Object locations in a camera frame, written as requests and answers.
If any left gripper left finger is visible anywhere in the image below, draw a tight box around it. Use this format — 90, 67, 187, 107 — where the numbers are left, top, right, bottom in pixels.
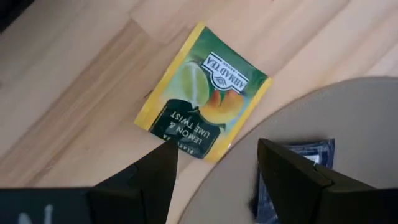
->
0, 139, 180, 224

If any round grey mat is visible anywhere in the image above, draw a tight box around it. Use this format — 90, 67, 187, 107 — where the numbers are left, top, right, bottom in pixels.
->
178, 76, 398, 224

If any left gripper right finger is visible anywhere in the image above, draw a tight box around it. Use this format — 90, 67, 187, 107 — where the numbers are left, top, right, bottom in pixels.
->
256, 138, 398, 224

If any dark blue tea packet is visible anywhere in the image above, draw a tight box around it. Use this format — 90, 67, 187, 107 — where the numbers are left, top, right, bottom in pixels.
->
250, 139, 336, 224

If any lemon lime tea packet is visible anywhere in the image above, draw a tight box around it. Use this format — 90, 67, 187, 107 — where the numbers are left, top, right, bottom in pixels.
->
134, 21, 274, 164

